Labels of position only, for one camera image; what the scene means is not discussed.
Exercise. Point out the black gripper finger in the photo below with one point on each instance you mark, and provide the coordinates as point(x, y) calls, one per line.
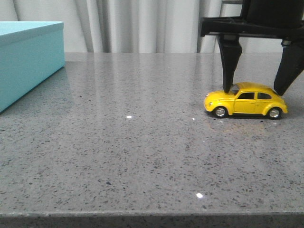
point(291, 65)
point(230, 50)

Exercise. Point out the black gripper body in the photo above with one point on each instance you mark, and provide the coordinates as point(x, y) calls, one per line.
point(260, 19)

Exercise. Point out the yellow toy beetle car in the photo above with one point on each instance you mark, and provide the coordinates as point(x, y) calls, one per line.
point(246, 98)

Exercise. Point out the light blue plastic box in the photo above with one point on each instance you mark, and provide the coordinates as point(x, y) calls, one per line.
point(30, 52)

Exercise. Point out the grey white curtain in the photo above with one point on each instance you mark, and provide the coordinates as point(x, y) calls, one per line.
point(117, 26)

